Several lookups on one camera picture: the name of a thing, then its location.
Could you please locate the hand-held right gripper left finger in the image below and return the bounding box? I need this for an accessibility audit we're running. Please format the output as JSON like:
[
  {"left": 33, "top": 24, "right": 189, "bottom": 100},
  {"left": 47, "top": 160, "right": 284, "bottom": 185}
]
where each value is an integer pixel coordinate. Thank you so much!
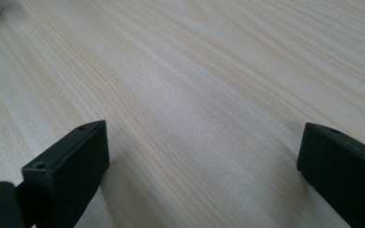
[{"left": 21, "top": 120, "right": 110, "bottom": 228}]

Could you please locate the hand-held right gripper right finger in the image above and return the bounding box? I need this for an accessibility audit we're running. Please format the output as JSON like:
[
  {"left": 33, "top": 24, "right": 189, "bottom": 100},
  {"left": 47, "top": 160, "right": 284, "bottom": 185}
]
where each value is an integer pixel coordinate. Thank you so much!
[{"left": 297, "top": 123, "right": 365, "bottom": 228}]

